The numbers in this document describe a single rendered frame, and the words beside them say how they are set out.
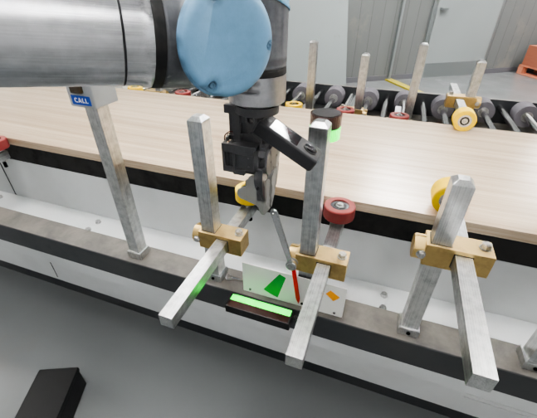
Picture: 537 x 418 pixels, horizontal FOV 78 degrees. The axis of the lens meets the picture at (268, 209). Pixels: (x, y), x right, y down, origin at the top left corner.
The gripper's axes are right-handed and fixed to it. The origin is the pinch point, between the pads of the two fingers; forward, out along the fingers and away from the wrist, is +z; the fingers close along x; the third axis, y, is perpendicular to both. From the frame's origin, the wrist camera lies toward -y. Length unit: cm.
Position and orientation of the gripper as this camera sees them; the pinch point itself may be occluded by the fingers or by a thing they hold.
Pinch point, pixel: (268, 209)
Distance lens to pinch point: 63.4
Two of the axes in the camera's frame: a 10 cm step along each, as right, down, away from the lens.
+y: -9.4, -2.0, 2.7
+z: -0.1, 8.2, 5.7
